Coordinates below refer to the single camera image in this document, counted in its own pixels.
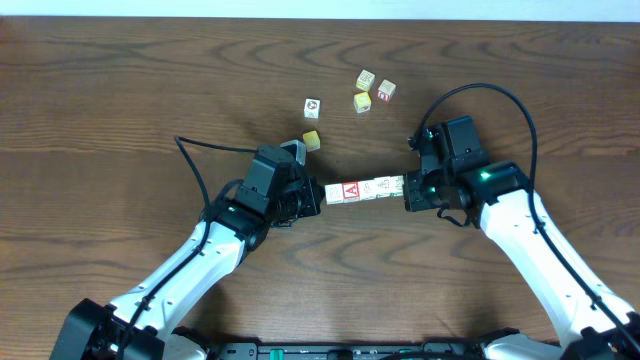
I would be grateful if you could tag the white block with green edge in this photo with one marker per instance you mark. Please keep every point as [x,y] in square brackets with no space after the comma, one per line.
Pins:
[396,186]

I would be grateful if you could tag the yellow white block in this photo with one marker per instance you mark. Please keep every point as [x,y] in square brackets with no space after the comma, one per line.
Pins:
[362,102]

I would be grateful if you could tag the white block with letter A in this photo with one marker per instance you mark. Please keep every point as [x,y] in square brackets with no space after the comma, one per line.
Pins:
[312,108]

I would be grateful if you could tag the yellow bordered block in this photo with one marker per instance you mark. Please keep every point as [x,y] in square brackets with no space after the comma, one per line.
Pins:
[365,80]

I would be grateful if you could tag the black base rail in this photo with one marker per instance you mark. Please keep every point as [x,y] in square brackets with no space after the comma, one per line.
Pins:
[353,351]

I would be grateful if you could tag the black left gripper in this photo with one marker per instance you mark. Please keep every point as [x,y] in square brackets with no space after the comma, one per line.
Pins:
[310,198]

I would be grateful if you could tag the red block letter A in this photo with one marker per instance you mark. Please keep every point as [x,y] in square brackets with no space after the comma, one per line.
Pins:
[351,192]

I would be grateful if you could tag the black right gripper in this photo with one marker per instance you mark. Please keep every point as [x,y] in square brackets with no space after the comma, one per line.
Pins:
[414,200]

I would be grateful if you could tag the red bordered block rear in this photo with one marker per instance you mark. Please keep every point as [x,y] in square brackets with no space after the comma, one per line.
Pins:
[386,90]

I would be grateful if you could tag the white block letter M ladybug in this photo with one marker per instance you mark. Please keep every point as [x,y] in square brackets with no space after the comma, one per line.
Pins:
[334,194]

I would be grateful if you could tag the white block number 4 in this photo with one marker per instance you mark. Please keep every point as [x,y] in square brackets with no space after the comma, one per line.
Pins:
[367,190]

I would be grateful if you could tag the yellow top block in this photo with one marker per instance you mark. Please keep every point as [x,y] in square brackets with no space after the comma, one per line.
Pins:
[312,141]

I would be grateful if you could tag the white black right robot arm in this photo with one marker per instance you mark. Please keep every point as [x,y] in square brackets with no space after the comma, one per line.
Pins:
[589,319]

